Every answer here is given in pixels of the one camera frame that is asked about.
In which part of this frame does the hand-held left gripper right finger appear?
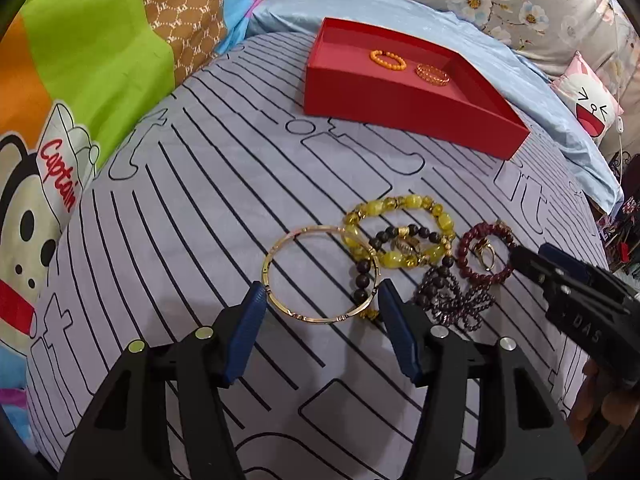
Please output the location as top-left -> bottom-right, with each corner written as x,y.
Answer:
377,277 -> 586,480

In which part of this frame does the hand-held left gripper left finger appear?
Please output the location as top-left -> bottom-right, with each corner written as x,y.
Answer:
60,281 -> 268,480

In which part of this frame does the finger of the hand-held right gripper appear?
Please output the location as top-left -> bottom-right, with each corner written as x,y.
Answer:
539,242 -> 601,283
509,245 -> 561,291

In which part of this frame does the gold ring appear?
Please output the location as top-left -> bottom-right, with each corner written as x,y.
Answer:
390,237 -> 416,261
475,241 -> 498,270

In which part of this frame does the garnet small bead strand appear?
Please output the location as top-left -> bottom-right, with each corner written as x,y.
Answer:
412,265 -> 496,333

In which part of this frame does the black bead bracelet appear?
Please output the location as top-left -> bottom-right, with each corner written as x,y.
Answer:
350,224 -> 453,321

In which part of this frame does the dark red bead bracelet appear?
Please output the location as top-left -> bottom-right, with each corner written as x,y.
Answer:
456,221 -> 518,283

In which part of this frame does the thin gold bangle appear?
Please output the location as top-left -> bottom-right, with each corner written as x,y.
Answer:
262,226 -> 383,325

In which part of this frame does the yellow bead bracelet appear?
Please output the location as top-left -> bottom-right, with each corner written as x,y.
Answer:
342,194 -> 457,268

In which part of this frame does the red cardboard box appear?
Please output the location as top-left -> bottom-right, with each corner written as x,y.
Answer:
302,17 -> 531,161

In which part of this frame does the person's right hand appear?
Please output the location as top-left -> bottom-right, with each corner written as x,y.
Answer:
575,360 -> 640,456

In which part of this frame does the pink cat face pillow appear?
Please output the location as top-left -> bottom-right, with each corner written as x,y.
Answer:
550,50 -> 626,148

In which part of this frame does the colourful cartoon blanket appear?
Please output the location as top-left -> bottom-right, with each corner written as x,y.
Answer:
0,0 -> 281,461

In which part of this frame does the light blue pillow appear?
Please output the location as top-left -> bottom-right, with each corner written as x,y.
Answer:
245,0 -> 623,211

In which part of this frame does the gold chain cuff bangle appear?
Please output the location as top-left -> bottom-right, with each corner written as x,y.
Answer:
415,62 -> 449,88

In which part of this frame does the orange bead bracelet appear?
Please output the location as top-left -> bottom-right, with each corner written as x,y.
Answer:
369,49 -> 406,72

